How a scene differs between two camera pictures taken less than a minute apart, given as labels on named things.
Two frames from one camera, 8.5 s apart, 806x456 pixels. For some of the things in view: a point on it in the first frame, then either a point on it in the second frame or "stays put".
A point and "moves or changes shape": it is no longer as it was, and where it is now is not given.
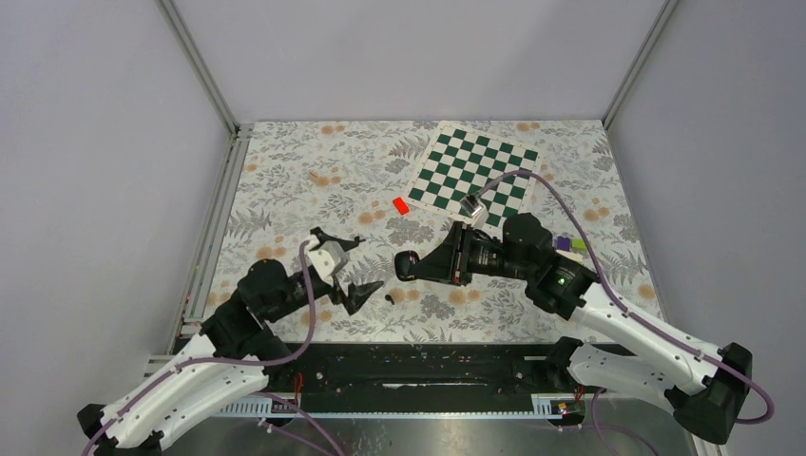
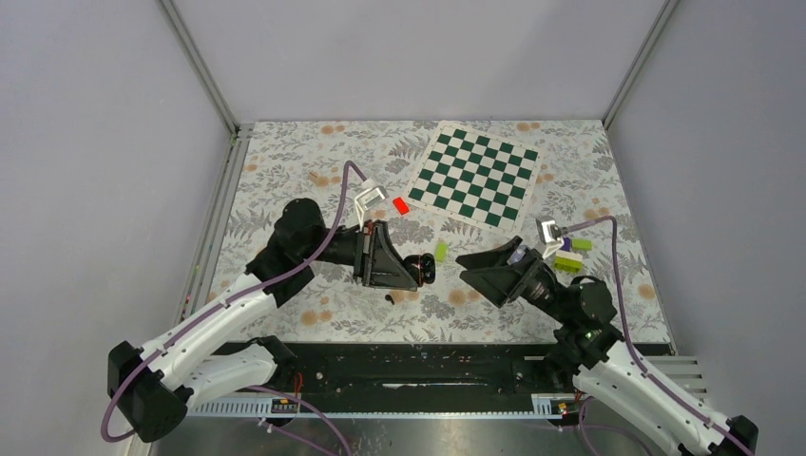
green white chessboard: x=459 y=162 stays put
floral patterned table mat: x=354 y=179 stays put
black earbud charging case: x=403 y=260 moves or changes shape
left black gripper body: x=323 y=289 to x=367 y=252
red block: x=400 y=205 stays put
